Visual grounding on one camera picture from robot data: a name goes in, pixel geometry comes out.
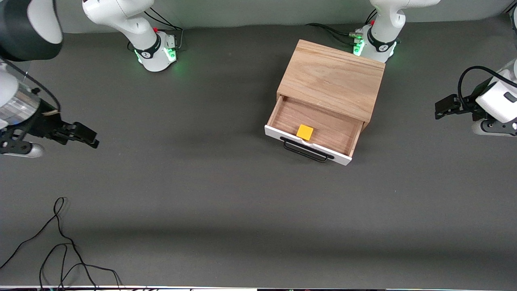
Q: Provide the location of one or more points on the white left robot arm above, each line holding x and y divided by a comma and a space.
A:
383, 28

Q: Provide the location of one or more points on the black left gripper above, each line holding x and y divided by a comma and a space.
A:
467, 102

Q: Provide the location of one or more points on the yellow cube block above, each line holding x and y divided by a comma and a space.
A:
305, 132

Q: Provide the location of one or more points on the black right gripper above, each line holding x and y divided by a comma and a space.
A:
43, 123

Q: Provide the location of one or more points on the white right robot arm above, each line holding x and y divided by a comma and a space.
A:
145, 36

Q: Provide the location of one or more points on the dark grey table mat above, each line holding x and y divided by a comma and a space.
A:
242, 202

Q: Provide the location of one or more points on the light wooden cabinet box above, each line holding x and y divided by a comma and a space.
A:
331, 76

